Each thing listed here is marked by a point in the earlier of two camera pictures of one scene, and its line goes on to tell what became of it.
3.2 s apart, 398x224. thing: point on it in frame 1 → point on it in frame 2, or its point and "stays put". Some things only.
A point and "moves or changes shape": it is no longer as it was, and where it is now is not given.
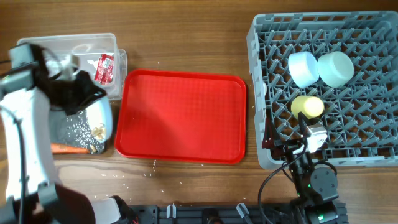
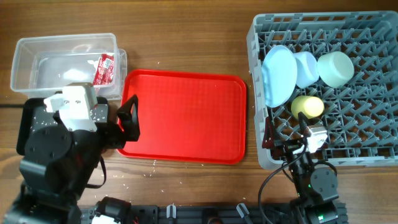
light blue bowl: x=303 y=68 stays put
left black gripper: x=92 y=93 → x=117 y=138
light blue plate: x=100 y=114 moves or changes shape
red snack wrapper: x=104 y=71 stays put
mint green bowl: x=335 y=69 stays put
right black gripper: x=288 y=147 stays put
